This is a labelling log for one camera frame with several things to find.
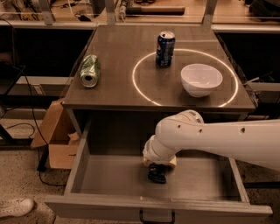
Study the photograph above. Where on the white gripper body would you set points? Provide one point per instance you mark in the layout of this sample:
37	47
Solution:
152	156

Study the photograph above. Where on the dark blue rxbar wrapper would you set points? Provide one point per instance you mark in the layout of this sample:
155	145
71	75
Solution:
157	173

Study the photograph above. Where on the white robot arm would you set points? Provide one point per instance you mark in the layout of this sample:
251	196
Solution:
255	142

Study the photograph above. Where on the grey open drawer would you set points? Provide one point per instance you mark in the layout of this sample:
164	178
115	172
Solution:
108	181

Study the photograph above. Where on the grey metal counter cabinet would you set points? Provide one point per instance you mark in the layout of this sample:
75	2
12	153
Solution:
131	81

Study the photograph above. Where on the white ceramic bowl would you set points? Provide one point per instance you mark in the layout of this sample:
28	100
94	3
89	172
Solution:
200	80

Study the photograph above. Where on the brown cardboard box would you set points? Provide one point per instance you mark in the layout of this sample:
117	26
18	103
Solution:
57	137

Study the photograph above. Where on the green crushed soda can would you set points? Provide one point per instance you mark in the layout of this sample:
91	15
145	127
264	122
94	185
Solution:
90	71

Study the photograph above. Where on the blue pepsi can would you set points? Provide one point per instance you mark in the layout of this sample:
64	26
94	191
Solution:
165	48

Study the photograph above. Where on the white sneaker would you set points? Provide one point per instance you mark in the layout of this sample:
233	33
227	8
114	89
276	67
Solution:
15	207

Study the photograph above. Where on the black drawer handle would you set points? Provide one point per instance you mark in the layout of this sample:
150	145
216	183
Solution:
156	217

